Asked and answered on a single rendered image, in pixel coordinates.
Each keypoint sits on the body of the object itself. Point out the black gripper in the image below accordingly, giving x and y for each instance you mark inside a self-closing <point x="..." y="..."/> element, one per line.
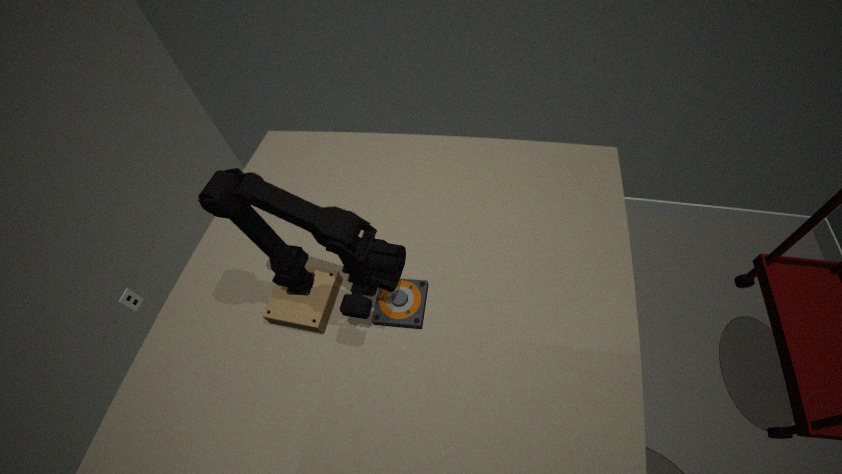
<point x="354" y="305"/>

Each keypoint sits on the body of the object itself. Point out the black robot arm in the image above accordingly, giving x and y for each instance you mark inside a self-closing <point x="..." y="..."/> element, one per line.
<point x="230" y="194"/>

